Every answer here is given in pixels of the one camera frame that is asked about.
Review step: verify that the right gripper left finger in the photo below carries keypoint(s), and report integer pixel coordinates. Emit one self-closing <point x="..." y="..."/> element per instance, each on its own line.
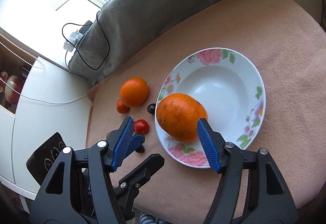
<point x="59" y="197"/>

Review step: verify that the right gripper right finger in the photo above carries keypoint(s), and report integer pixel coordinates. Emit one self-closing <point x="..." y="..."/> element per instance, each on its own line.
<point x="251" y="189"/>

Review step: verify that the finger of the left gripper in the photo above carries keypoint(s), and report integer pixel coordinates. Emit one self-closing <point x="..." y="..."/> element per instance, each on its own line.
<point x="139" y="176"/>
<point x="136" y="144"/>

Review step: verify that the red cherry tomato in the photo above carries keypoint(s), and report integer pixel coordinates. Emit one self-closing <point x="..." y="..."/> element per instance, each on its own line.
<point x="141" y="126"/>

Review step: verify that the small mandarin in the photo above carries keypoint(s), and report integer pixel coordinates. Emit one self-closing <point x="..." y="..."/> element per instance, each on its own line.
<point x="121" y="108"/>

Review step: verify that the dark cherry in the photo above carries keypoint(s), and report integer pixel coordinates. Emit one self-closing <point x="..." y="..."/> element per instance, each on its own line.
<point x="151" y="109"/>

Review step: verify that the speckled orange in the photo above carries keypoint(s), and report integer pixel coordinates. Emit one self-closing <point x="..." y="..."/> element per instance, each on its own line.
<point x="178" y="114"/>

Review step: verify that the smooth large orange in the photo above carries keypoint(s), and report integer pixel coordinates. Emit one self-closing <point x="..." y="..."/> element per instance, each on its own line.
<point x="134" y="92"/>

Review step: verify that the floral white plate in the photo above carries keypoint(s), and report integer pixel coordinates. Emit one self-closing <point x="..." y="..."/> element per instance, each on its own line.
<point x="229" y="87"/>

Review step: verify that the white power strip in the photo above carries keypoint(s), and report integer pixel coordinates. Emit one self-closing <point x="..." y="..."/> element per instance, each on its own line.
<point x="72" y="40"/>

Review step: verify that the red white vase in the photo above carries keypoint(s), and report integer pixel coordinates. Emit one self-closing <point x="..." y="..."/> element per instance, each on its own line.
<point x="13" y="89"/>

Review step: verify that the black left camera box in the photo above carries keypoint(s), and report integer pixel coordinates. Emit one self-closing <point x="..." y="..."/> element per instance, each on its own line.
<point x="42" y="159"/>

